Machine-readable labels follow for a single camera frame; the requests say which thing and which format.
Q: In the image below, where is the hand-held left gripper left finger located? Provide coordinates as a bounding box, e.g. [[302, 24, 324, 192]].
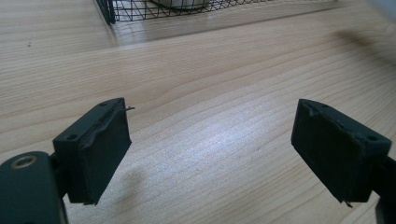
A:
[[51, 97, 136, 206]]

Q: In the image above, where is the black wire basket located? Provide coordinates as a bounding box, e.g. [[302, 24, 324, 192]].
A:
[[95, 0, 275, 26]]

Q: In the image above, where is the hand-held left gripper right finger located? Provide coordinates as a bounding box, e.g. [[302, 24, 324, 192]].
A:
[[290, 98, 392, 209]]

